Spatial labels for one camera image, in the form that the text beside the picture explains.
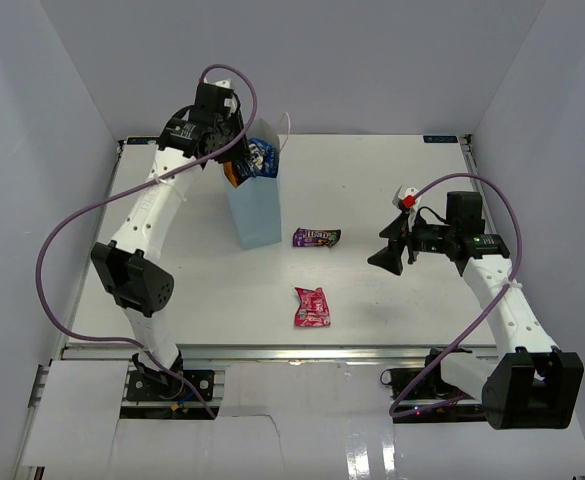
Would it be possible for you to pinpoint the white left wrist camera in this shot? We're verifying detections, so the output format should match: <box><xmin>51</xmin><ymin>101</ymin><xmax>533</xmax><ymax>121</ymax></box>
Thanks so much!
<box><xmin>199</xmin><ymin>77</ymin><xmax>234</xmax><ymax>90</ymax></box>

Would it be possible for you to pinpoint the orange Kettle chips bag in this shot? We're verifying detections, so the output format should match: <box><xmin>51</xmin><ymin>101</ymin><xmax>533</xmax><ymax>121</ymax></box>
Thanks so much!
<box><xmin>223</xmin><ymin>162</ymin><xmax>245</xmax><ymax>188</ymax></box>

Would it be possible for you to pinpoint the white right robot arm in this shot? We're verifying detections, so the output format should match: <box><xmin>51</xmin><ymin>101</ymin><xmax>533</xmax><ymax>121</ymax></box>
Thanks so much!
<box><xmin>368</xmin><ymin>188</ymin><xmax>584</xmax><ymax>430</ymax></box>

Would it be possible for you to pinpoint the red pink candy packet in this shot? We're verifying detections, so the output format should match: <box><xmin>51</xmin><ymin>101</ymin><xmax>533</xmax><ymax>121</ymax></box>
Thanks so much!
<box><xmin>294</xmin><ymin>287</ymin><xmax>331</xmax><ymax>328</ymax></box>

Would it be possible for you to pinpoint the blue label left corner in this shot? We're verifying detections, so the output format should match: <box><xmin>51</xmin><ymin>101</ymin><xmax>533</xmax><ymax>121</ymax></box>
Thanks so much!
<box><xmin>123</xmin><ymin>136</ymin><xmax>158</xmax><ymax>145</ymax></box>

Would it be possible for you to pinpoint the aluminium front frame rail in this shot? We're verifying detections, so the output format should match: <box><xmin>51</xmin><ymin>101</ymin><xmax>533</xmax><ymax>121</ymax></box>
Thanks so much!
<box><xmin>59</xmin><ymin>342</ymin><xmax>503</xmax><ymax>366</ymax></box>

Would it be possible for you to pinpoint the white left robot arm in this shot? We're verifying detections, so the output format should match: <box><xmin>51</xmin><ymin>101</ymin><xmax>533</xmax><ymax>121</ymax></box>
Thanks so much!
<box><xmin>91</xmin><ymin>80</ymin><xmax>249</xmax><ymax>399</ymax></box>

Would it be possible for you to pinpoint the blue snack bag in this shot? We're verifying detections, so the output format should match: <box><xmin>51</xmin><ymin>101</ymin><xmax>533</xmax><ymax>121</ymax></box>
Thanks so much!
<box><xmin>234</xmin><ymin>137</ymin><xmax>279</xmax><ymax>183</ymax></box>

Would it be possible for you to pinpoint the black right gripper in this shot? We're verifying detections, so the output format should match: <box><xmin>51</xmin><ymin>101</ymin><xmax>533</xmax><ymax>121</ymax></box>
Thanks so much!
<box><xmin>368</xmin><ymin>209</ymin><xmax>456</xmax><ymax>275</ymax></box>

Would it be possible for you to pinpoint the purple Skittles packet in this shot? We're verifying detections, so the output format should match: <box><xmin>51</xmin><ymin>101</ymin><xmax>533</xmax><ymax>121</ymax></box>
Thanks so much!
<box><xmin>292</xmin><ymin>228</ymin><xmax>342</xmax><ymax>248</ymax></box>

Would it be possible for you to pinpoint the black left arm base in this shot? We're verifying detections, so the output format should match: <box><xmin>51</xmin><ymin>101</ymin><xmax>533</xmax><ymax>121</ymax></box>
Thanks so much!
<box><xmin>120</xmin><ymin>369</ymin><xmax>219</xmax><ymax>421</ymax></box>

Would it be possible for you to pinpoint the light blue paper bag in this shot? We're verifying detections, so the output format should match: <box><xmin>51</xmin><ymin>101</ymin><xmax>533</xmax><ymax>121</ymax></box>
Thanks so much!
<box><xmin>222</xmin><ymin>118</ymin><xmax>282</xmax><ymax>250</ymax></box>

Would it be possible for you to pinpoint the blue label corner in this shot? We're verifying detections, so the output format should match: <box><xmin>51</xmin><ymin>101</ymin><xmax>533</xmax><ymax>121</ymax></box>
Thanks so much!
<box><xmin>123</xmin><ymin>136</ymin><xmax>158</xmax><ymax>145</ymax></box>
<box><xmin>422</xmin><ymin>135</ymin><xmax>458</xmax><ymax>144</ymax></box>

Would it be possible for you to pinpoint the blue label right corner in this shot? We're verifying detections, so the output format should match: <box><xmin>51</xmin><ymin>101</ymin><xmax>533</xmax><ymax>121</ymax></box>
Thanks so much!
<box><xmin>422</xmin><ymin>135</ymin><xmax>458</xmax><ymax>144</ymax></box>

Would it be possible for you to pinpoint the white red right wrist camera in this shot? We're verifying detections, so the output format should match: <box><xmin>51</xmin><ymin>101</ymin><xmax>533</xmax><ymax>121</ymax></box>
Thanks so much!
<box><xmin>392</xmin><ymin>185</ymin><xmax>420</xmax><ymax>225</ymax></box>

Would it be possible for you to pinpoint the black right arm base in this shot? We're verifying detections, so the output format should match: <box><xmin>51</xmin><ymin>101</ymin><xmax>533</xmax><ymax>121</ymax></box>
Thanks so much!
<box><xmin>379</xmin><ymin>366</ymin><xmax>486</xmax><ymax>424</ymax></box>

